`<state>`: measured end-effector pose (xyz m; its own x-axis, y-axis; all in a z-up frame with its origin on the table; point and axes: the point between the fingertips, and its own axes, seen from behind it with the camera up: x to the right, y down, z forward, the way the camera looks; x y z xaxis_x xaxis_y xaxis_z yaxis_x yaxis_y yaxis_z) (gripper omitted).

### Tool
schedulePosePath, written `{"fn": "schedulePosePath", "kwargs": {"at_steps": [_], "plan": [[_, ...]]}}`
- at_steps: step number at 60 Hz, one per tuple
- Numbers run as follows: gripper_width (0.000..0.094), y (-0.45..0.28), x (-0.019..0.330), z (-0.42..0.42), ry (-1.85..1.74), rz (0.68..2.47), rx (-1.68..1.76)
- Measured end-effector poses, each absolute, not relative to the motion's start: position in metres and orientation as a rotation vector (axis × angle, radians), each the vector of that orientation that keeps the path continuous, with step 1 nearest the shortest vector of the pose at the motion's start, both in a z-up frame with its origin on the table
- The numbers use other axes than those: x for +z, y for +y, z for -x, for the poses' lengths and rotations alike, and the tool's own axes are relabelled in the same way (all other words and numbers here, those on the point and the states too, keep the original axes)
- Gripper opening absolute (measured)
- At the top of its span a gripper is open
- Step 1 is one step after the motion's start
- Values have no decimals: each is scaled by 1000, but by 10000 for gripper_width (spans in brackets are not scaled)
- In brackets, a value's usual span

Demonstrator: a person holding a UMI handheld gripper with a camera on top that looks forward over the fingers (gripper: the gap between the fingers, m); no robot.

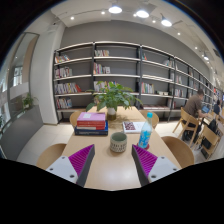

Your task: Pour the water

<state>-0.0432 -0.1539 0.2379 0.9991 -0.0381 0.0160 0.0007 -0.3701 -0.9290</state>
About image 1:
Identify round ceiling lights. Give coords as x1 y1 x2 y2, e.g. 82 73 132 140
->
69 4 211 62

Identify rounded wooden chair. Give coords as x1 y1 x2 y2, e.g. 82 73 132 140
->
161 135 196 170
35 143 68 171
69 111 83 128
138 109 161 130

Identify black backpack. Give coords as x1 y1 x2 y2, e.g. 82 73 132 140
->
206 117 220 135

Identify grey wall shelf unit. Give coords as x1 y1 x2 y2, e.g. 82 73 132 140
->
53 40 218 123

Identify grey patterned ceramic mug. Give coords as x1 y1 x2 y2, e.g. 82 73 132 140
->
109 131 128 154

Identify green potted plant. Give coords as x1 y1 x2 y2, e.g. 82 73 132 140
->
85 80 143 122

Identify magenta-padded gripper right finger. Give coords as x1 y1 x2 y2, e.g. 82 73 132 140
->
131 144 181 187

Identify small green planter plant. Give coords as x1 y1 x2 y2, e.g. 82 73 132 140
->
21 92 37 110

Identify slatted wooden chair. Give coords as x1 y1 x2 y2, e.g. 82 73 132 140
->
172 106 201 143
194 124 221 160

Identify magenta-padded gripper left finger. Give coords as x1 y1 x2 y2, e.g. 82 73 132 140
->
45 144 96 188

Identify dark blue book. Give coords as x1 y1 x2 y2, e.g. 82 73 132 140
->
74 120 109 136

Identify person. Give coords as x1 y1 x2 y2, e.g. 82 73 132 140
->
182 88 206 118
212 99 222 116

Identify pink book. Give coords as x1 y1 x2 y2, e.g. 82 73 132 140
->
76 111 107 123

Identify open white magazine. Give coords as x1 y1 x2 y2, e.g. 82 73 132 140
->
122 120 146 135

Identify open laptop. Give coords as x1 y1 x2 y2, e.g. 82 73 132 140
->
200 104 211 115

